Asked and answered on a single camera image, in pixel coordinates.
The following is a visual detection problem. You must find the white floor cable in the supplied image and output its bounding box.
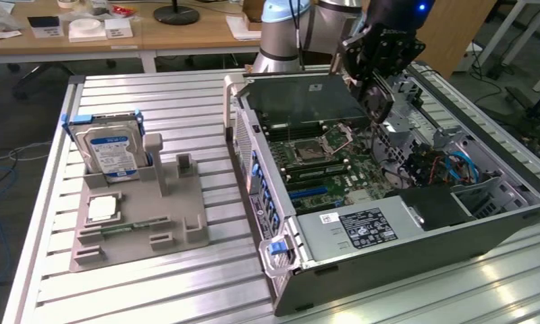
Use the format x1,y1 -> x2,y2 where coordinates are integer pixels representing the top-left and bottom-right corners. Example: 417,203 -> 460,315
0,141 -> 53,162

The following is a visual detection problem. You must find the white box with tape roll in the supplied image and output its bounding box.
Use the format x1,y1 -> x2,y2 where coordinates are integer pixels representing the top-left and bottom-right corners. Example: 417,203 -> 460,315
68,18 -> 108,43

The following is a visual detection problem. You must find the green motherboard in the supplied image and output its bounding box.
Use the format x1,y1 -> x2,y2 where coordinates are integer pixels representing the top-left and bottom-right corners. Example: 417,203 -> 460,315
250,116 -> 401,217

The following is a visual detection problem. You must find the hard disk with blue bracket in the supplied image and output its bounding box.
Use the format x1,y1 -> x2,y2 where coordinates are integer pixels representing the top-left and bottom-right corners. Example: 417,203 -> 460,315
61,109 -> 145,185

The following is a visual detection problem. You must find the brown cardboard box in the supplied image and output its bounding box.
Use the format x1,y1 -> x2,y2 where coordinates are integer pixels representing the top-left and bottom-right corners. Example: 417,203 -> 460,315
242,0 -> 265,24

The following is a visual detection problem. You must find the metal disk bay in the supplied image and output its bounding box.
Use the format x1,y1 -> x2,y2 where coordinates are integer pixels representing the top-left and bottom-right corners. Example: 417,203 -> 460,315
449,175 -> 532,220

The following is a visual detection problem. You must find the wooden desk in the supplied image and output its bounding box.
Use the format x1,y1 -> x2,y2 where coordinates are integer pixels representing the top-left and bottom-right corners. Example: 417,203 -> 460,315
0,0 -> 388,65

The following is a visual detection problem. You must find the wooden cabinet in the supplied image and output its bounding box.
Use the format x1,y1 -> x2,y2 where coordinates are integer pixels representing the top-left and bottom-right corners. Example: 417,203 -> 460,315
420,0 -> 499,78

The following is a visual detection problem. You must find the open metal socket cover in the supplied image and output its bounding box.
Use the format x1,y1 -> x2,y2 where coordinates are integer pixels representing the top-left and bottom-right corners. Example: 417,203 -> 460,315
318,121 -> 356,149

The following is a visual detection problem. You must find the red wire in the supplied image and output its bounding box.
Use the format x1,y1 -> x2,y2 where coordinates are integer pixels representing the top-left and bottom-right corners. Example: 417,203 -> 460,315
425,157 -> 446,185

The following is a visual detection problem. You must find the white box with black top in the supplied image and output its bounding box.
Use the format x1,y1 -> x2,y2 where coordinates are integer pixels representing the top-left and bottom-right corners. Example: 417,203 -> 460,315
26,16 -> 65,38

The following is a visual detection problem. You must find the white paper stack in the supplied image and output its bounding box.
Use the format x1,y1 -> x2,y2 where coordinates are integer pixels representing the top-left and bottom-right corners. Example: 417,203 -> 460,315
225,15 -> 262,41

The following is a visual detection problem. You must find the red packet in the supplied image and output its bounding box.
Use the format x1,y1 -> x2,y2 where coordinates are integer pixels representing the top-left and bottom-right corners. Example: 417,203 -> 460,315
109,3 -> 134,18

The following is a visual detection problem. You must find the green RAM stick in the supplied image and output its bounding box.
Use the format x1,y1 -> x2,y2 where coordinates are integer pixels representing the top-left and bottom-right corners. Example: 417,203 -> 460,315
98,221 -> 153,236

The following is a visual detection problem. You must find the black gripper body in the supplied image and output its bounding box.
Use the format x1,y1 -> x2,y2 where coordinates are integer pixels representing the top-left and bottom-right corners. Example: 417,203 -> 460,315
364,0 -> 436,38

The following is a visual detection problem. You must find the white desk frame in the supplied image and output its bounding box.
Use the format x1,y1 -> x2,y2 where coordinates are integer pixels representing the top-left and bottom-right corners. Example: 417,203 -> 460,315
475,0 -> 540,92

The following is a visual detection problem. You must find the perforated metal drive cage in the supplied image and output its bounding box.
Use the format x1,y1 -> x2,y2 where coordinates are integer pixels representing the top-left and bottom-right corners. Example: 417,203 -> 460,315
372,101 -> 433,163

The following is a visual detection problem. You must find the grey parts rack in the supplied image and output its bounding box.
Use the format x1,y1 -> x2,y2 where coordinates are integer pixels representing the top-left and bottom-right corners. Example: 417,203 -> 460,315
70,132 -> 212,273

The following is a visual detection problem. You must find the blue expansion slot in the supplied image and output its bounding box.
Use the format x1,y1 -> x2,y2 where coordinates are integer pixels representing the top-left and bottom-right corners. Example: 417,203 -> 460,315
289,186 -> 332,200

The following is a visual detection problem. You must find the silver CPU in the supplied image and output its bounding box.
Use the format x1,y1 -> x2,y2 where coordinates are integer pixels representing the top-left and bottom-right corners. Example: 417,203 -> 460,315
88,196 -> 117,222

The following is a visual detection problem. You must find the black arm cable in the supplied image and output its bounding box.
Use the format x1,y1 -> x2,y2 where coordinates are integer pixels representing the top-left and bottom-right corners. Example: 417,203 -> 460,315
289,0 -> 308,72

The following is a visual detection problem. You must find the blue wire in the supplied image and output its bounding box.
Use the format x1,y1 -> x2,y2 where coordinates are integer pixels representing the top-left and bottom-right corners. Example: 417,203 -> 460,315
444,153 -> 480,185

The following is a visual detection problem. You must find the black round lamp base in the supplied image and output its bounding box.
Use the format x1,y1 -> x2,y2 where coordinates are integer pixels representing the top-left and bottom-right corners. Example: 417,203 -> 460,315
152,0 -> 201,25

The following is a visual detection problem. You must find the dark installed RAM stick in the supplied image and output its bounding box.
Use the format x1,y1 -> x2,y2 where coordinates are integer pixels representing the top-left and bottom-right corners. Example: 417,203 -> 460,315
282,161 -> 350,178

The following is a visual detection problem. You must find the graphics card with fan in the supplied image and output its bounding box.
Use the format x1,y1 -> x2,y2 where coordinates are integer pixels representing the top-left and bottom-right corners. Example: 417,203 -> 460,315
328,50 -> 396,125

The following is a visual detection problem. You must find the grey power supply unit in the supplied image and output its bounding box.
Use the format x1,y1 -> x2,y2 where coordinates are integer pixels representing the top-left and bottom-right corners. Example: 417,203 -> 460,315
294,196 -> 426,263

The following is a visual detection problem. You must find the blue floor cable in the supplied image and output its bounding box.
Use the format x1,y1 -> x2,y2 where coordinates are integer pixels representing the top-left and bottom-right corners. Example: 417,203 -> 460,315
0,158 -> 18,291

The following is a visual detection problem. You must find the open grey PC case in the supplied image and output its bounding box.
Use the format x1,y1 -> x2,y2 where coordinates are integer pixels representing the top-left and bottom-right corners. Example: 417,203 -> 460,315
222,62 -> 540,317

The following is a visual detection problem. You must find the CPU socket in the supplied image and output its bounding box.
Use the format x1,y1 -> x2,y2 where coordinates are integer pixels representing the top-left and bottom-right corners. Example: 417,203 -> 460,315
292,138 -> 329,166

